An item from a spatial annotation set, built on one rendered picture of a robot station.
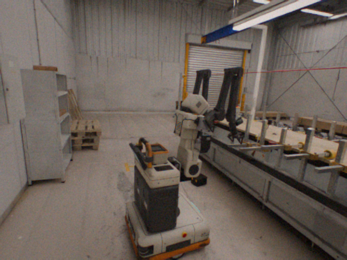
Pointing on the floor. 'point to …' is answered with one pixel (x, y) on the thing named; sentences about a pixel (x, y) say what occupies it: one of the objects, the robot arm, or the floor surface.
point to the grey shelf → (45, 124)
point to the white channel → (261, 41)
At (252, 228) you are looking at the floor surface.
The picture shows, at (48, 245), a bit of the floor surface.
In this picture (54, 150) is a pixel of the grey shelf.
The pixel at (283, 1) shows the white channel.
